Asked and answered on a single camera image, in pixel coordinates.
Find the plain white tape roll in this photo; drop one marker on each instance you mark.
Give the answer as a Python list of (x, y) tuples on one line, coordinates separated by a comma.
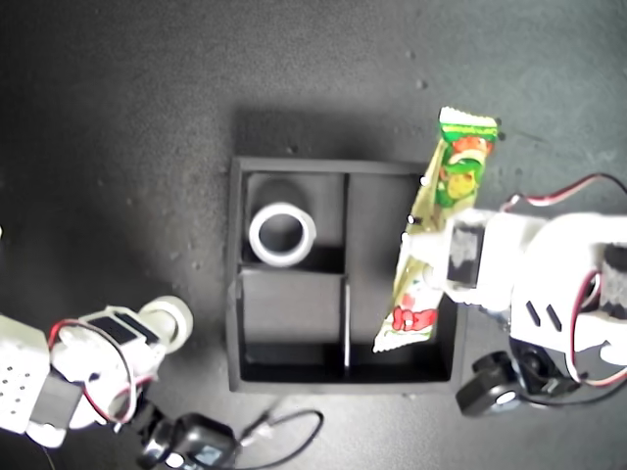
[(255, 240)]

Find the white tape roll green core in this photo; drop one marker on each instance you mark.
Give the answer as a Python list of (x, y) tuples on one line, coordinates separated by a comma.
[(178, 318)]

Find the snack bar green red wrapper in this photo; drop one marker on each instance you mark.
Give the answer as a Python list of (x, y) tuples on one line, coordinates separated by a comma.
[(458, 171)]

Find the black compartment tray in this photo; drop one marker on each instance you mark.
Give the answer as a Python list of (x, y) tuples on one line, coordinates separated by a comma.
[(377, 205)]

